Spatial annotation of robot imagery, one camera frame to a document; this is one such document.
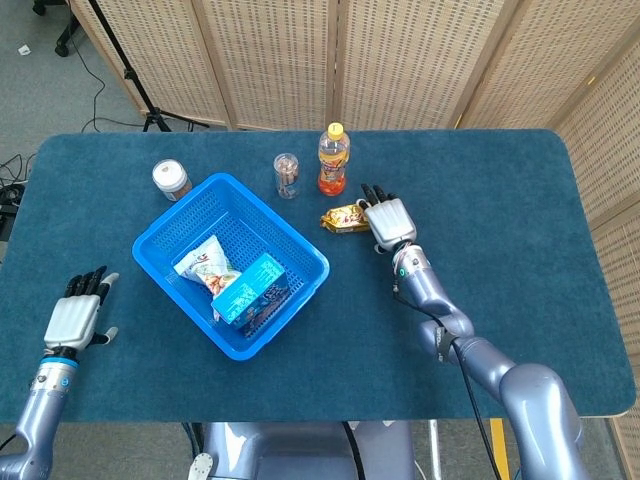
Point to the black tripod stand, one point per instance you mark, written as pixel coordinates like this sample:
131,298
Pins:
150,107

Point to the silver-blue robot torso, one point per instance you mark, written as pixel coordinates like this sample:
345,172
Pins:
300,450

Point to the teal table cloth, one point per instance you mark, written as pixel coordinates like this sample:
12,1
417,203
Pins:
500,250

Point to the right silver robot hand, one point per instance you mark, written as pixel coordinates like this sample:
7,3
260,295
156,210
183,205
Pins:
392,222

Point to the clear jar of wafer sticks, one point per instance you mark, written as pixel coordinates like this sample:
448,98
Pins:
286,175

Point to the blue perforated plastic basket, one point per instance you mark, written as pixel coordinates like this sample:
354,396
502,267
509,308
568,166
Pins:
240,230

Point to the white snack packet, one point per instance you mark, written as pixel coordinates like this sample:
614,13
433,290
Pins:
205,267

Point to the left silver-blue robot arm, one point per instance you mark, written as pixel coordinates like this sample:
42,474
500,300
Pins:
42,405

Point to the wicker folding screen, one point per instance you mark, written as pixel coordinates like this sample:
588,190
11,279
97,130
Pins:
275,60

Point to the white tissue object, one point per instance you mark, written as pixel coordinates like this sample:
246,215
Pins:
171,177

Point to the blue cookie box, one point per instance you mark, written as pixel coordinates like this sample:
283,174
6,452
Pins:
250,295

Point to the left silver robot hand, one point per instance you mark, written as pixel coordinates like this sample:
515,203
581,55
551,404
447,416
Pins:
72,320

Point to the orange iced tea bottle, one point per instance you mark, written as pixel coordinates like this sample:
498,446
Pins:
333,160

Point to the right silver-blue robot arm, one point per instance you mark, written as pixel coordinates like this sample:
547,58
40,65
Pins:
530,395

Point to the black office chair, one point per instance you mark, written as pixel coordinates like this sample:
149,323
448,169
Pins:
67,30

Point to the gold cracker packet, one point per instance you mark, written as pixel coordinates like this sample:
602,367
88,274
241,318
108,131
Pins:
342,220

